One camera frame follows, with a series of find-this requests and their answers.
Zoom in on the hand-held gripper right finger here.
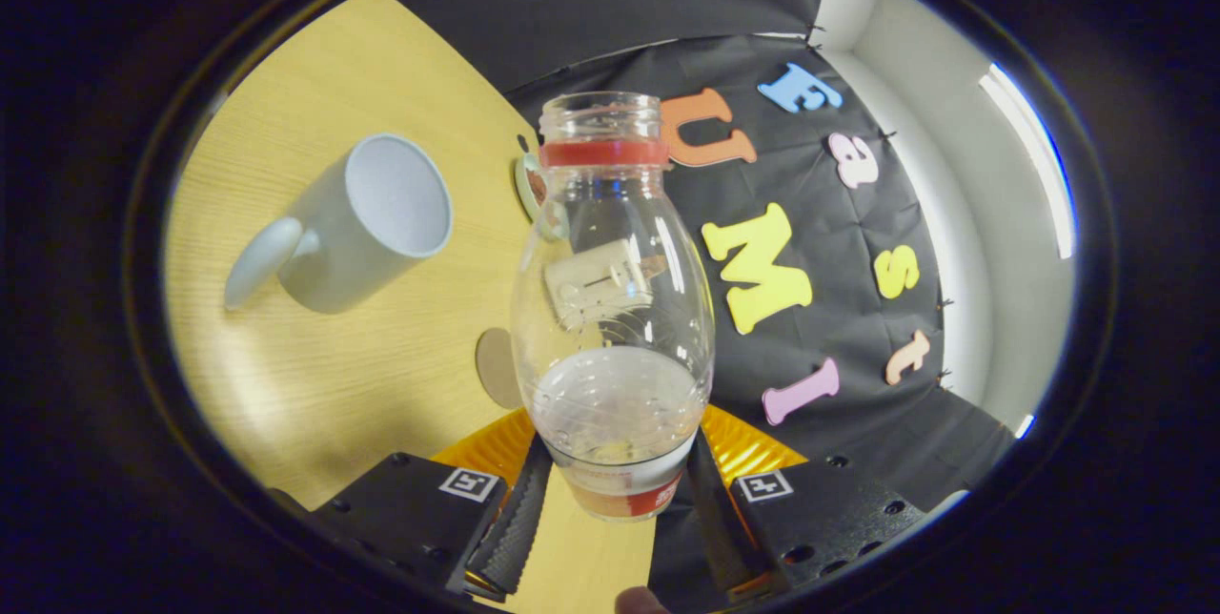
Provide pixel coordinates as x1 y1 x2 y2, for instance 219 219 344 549
688 404 930 598

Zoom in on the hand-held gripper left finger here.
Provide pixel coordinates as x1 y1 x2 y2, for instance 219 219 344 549
310 407 556 601

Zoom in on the round brown coaster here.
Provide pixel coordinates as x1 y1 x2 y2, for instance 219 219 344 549
476 328 525 410

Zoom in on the white cup with handle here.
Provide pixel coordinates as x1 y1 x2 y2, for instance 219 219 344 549
224 133 455 315

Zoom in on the clear plastic bottle red label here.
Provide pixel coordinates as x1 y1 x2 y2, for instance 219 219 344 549
510 92 717 523

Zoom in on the wooden table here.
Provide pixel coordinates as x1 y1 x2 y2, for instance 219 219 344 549
164 0 659 614

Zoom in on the white toaster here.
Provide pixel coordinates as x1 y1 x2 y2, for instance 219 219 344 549
543 237 668 329

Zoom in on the pale green plate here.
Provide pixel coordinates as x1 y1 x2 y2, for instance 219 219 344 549
515 152 550 224

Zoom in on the large ceiling light panel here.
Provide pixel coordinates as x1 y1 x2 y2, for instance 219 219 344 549
980 63 1078 260

